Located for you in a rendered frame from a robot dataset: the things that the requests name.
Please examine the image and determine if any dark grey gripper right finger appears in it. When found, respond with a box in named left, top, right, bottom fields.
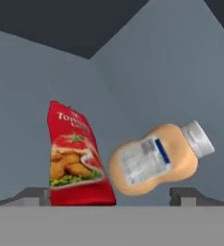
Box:
left=169, top=186, right=224, bottom=207

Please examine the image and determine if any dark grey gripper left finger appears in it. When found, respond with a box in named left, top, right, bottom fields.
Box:
left=0, top=186, right=51, bottom=207

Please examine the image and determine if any orange condiment bottle white cap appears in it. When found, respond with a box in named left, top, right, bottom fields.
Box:
left=108, top=119, right=215, bottom=197

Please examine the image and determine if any red tomato sauce packet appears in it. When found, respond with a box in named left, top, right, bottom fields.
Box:
left=46, top=100, right=118, bottom=207

